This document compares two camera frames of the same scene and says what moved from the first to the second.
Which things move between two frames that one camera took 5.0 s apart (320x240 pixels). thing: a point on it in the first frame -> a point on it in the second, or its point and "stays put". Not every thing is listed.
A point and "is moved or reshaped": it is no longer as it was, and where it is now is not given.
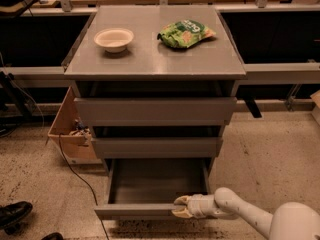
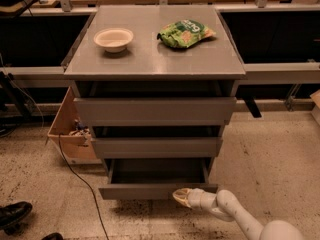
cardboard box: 71,136 stays put
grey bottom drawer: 147,188 is moved or reshaped
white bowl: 114,40 stays put
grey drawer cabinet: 158,84 stays put
